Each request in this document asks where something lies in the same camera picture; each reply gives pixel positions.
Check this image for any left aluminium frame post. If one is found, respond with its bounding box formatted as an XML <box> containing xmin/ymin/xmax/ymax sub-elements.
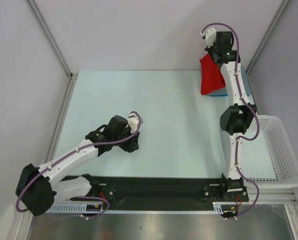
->
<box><xmin>25</xmin><ymin>0</ymin><xmax>73</xmax><ymax>79</ymax></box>

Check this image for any right aluminium frame post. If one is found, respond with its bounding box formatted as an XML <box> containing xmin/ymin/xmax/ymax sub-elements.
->
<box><xmin>246</xmin><ymin>0</ymin><xmax>291</xmax><ymax>75</ymax></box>

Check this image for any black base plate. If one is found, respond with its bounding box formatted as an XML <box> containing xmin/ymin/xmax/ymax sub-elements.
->
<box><xmin>63</xmin><ymin>174</ymin><xmax>249</xmax><ymax>211</ymax></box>

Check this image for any front aluminium rail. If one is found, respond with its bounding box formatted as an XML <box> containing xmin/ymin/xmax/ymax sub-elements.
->
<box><xmin>23</xmin><ymin>183</ymin><xmax>298</xmax><ymax>204</ymax></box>

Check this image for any red t shirt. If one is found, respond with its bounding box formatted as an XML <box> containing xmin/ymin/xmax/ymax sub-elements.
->
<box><xmin>200</xmin><ymin>53</ymin><xmax>226</xmax><ymax>96</ymax></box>

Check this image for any aluminium frame post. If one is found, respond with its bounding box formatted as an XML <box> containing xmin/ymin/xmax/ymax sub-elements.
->
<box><xmin>246</xmin><ymin>0</ymin><xmax>291</xmax><ymax>75</ymax></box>
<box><xmin>25</xmin><ymin>0</ymin><xmax>73</xmax><ymax>79</ymax></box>

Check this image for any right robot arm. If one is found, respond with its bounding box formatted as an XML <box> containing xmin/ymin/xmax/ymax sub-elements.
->
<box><xmin>206</xmin><ymin>43</ymin><xmax>260</xmax><ymax>201</ymax></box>

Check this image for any folded grey-blue t shirt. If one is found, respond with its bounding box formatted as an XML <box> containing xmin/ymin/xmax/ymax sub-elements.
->
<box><xmin>208</xmin><ymin>66</ymin><xmax>252</xmax><ymax>94</ymax></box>

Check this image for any folded bright blue t shirt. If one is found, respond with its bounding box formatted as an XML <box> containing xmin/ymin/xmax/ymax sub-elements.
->
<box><xmin>208</xmin><ymin>92</ymin><xmax>252</xmax><ymax>98</ymax></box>

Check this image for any white plastic basket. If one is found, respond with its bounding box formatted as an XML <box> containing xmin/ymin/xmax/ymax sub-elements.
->
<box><xmin>239</xmin><ymin>115</ymin><xmax>298</xmax><ymax>189</ymax></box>

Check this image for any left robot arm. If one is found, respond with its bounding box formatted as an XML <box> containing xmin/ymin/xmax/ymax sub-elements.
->
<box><xmin>15</xmin><ymin>121</ymin><xmax>141</xmax><ymax>217</ymax></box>

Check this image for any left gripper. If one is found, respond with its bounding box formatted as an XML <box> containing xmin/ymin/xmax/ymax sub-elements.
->
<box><xmin>113</xmin><ymin>125</ymin><xmax>139</xmax><ymax>153</ymax></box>

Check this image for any white slotted cable duct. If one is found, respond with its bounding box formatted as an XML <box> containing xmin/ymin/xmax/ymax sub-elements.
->
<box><xmin>48</xmin><ymin>201</ymin><xmax>239</xmax><ymax>215</ymax></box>

